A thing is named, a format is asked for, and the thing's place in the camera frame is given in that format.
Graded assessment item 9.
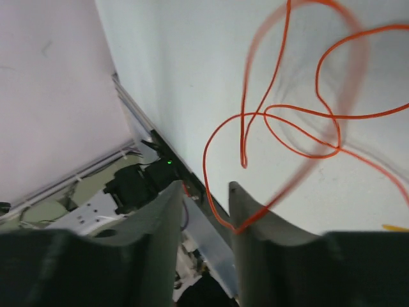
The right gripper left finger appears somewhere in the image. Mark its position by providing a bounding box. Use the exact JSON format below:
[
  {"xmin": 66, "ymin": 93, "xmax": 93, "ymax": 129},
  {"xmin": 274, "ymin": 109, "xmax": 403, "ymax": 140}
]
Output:
[{"xmin": 1, "ymin": 181, "xmax": 184, "ymax": 306}]

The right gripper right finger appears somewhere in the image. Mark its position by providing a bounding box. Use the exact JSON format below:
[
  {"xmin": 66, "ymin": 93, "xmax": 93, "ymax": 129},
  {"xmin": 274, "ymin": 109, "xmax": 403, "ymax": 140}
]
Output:
[{"xmin": 228, "ymin": 181, "xmax": 409, "ymax": 307}]

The red thin cable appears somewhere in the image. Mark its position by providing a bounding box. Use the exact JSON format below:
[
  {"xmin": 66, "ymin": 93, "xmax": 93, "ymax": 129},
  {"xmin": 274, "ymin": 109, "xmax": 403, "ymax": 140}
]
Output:
[{"xmin": 203, "ymin": 0, "xmax": 409, "ymax": 235}]

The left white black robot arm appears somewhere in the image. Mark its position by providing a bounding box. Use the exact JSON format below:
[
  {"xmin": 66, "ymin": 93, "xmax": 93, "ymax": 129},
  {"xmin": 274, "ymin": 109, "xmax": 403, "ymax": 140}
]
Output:
[{"xmin": 45, "ymin": 159, "xmax": 178, "ymax": 235}]

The aluminium frame rail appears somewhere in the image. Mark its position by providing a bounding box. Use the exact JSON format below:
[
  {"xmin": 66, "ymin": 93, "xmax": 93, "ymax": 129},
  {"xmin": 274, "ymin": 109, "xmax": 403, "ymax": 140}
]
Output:
[{"xmin": 1, "ymin": 141, "xmax": 143, "ymax": 224}]

